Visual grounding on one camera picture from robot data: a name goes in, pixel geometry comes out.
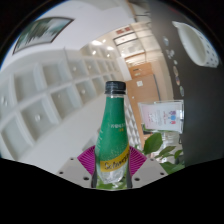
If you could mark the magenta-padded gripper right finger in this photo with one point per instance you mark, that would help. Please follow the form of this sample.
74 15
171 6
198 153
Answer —
137 160

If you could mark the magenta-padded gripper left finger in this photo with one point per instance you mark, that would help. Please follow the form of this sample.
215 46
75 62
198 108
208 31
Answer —
87 160

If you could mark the green drink bottle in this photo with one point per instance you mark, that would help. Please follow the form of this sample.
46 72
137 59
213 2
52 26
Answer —
111 133

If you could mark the green leafy potted plant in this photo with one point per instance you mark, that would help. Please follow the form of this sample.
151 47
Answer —
153 143

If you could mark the clear acrylic sign stand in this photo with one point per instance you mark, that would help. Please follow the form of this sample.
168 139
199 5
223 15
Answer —
160 116

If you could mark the round ceiling lights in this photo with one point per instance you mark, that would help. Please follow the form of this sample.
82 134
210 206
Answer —
37 117

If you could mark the dark-framed landscape picture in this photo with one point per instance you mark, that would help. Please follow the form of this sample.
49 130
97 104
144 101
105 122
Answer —
41 33

